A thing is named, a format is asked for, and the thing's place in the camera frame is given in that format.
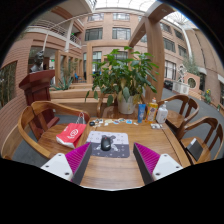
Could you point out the pale printed card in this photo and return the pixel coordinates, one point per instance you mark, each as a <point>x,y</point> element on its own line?
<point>109,121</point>

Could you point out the blue printed sticker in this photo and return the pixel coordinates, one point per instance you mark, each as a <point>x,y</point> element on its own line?
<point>129,121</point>

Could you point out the blue tube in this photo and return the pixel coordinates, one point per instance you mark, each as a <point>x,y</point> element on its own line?
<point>141,114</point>

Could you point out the green potted plant white pot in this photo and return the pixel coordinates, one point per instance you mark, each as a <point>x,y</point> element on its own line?
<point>123,73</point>

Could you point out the spiky green plant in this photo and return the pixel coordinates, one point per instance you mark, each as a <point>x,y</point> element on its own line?
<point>63,84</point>

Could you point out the grey white printed mouse pad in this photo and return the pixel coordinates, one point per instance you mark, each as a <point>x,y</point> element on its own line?
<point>121,143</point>

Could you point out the black computer mouse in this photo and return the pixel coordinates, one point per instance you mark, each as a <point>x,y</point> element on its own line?
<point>106,143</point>

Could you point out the red paper bag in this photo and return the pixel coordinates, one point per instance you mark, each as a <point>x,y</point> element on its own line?
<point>71,133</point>

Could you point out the white plastic packet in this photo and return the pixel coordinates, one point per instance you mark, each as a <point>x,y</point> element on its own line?
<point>156,126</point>

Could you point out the white pump bottle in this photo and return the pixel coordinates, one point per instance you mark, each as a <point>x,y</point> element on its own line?
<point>162,115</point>

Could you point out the dark bust statue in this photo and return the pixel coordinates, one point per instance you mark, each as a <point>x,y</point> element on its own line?
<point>37,61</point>

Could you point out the dark red wooden pedestal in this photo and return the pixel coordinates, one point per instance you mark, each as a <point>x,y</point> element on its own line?
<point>36,85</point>

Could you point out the yellow bottle orange cap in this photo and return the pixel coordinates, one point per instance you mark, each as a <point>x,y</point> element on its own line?
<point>152,113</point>

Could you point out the dark tablet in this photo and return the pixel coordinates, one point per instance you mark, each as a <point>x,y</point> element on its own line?
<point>195,149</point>

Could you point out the small black key fob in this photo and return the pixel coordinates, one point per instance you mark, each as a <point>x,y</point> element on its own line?
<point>92,123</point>

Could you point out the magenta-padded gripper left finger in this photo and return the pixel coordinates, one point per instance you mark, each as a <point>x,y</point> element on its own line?
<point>61,165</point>

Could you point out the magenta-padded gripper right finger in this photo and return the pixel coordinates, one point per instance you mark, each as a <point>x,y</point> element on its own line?
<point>165,165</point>

